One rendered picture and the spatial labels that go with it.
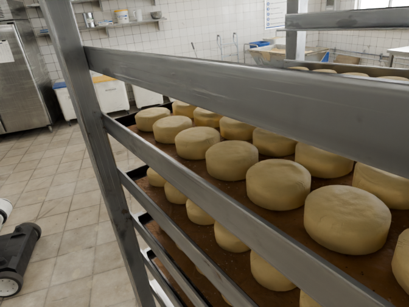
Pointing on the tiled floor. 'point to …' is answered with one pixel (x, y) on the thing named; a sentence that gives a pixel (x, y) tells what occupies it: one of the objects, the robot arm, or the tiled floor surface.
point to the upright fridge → (24, 75)
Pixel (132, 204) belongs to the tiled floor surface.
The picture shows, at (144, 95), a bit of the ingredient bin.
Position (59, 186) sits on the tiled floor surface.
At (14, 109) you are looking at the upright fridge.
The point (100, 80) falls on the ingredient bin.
